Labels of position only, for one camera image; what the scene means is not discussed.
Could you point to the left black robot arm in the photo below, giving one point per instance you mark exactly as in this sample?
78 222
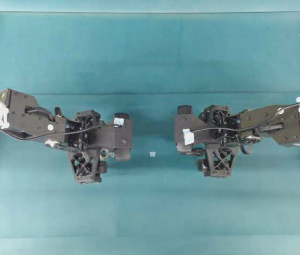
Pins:
21 117

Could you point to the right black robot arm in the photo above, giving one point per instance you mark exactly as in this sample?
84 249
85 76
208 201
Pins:
278 122

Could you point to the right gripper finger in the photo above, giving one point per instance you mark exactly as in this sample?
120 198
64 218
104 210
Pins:
186 149
184 109

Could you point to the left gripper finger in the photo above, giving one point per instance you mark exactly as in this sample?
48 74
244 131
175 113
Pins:
122 154
119 118

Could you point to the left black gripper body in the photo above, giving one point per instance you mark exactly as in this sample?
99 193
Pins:
96 134

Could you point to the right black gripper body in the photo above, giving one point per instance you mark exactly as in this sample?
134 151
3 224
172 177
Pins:
214 125

